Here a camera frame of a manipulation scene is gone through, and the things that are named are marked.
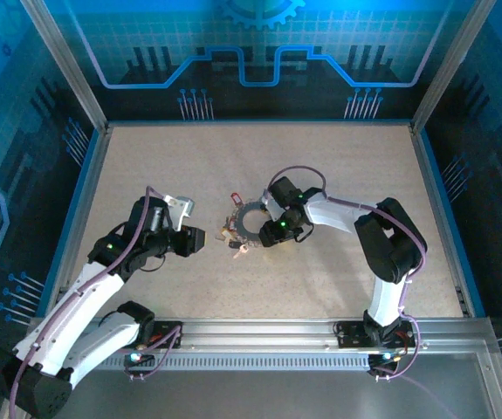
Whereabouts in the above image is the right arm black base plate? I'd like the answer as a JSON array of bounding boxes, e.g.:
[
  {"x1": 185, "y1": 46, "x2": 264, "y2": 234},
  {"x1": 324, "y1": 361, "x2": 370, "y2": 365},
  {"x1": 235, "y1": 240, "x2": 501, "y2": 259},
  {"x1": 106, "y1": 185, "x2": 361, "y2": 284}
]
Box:
[{"x1": 334, "y1": 320, "x2": 417, "y2": 350}]

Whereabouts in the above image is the aluminium table edge rail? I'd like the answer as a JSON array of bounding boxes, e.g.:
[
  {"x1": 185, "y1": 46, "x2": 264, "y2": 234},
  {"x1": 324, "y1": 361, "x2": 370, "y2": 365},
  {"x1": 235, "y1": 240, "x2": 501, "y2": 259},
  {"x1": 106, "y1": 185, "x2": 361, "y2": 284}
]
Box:
[{"x1": 106, "y1": 118, "x2": 414, "y2": 128}]

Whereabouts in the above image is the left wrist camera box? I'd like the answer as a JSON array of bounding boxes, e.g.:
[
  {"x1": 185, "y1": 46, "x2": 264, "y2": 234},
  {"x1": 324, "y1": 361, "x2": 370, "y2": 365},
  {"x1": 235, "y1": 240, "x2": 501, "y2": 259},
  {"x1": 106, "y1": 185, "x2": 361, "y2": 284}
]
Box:
[{"x1": 165, "y1": 195, "x2": 197, "y2": 230}]

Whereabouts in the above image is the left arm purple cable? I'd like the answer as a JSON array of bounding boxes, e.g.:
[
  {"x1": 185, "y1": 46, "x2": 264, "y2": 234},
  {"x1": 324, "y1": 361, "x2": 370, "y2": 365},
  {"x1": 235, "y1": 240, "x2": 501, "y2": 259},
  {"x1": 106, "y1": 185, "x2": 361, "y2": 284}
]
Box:
[{"x1": 9, "y1": 186, "x2": 185, "y2": 414}]

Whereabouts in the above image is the black connector block with LEDs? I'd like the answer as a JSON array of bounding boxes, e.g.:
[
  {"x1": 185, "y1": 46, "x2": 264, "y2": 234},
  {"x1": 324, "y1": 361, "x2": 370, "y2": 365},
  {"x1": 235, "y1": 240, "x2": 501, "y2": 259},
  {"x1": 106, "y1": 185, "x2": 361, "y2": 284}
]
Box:
[
  {"x1": 123, "y1": 347, "x2": 155, "y2": 370},
  {"x1": 368, "y1": 351, "x2": 402, "y2": 372}
]

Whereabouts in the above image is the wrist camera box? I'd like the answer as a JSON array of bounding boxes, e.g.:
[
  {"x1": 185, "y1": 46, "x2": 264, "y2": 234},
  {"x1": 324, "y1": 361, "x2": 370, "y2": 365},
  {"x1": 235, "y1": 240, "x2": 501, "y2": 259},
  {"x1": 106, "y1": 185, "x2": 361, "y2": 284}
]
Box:
[
  {"x1": 259, "y1": 191, "x2": 278, "y2": 219},
  {"x1": 165, "y1": 195, "x2": 197, "y2": 230}
]

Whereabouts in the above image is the grey metal tray plate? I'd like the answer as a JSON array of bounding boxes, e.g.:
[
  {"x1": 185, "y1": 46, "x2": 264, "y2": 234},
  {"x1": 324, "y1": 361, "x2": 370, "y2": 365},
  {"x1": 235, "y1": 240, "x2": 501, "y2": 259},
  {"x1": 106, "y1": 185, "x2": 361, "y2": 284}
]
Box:
[{"x1": 0, "y1": 340, "x2": 502, "y2": 419}]

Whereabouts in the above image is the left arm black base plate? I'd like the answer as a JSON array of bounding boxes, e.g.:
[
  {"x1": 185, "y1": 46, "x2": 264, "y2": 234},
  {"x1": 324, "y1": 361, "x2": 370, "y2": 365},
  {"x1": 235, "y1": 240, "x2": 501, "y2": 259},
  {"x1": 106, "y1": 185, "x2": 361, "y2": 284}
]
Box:
[{"x1": 141, "y1": 320, "x2": 185, "y2": 350}]

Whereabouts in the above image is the large metal keyring bundle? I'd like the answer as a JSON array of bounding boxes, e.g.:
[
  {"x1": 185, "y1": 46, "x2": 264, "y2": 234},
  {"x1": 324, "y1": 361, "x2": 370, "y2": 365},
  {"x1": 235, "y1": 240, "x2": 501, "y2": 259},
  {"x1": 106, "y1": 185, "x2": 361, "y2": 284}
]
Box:
[{"x1": 225, "y1": 201, "x2": 267, "y2": 246}]

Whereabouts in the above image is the grey slotted cable duct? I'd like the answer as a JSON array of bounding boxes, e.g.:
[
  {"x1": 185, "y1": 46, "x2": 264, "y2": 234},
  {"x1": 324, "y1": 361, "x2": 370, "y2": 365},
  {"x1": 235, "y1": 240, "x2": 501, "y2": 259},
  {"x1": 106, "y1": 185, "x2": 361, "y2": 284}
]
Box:
[{"x1": 101, "y1": 354, "x2": 373, "y2": 373}]

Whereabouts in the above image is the aluminium frame post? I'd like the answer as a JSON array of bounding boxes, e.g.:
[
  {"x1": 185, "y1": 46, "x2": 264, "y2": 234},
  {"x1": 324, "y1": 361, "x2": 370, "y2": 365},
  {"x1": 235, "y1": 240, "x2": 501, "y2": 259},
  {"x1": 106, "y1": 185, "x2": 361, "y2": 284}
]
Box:
[
  {"x1": 17, "y1": 0, "x2": 111, "y2": 132},
  {"x1": 409, "y1": 0, "x2": 499, "y2": 132}
]

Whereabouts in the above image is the blue edged side rail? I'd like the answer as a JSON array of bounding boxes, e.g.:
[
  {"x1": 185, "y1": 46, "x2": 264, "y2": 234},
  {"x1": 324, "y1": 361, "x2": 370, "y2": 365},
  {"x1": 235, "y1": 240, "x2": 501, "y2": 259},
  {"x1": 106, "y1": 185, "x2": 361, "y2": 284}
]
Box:
[
  {"x1": 409, "y1": 124, "x2": 487, "y2": 319},
  {"x1": 43, "y1": 124, "x2": 114, "y2": 319}
]

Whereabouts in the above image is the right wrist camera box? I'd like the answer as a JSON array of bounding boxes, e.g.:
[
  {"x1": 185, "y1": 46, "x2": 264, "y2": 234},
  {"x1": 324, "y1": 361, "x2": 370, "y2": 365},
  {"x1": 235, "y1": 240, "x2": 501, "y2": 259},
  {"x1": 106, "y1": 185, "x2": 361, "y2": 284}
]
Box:
[{"x1": 259, "y1": 191, "x2": 278, "y2": 219}]

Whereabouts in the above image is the aluminium mounting rail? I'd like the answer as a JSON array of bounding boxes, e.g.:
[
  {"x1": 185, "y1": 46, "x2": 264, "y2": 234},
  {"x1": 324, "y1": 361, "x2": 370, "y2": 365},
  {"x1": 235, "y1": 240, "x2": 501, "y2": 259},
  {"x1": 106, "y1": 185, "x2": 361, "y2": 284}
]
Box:
[{"x1": 22, "y1": 317, "x2": 499, "y2": 355}]

